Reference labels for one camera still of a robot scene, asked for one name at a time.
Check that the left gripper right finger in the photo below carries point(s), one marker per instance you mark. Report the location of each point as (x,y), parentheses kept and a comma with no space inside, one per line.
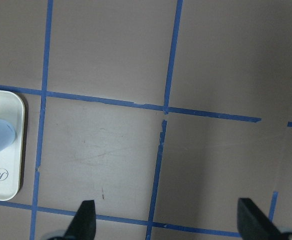
(253,224)

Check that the cream plastic tray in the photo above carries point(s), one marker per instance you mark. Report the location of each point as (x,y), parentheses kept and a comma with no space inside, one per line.
(12,109)

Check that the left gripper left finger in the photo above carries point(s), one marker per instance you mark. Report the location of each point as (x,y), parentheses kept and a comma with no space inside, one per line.
(83,224)

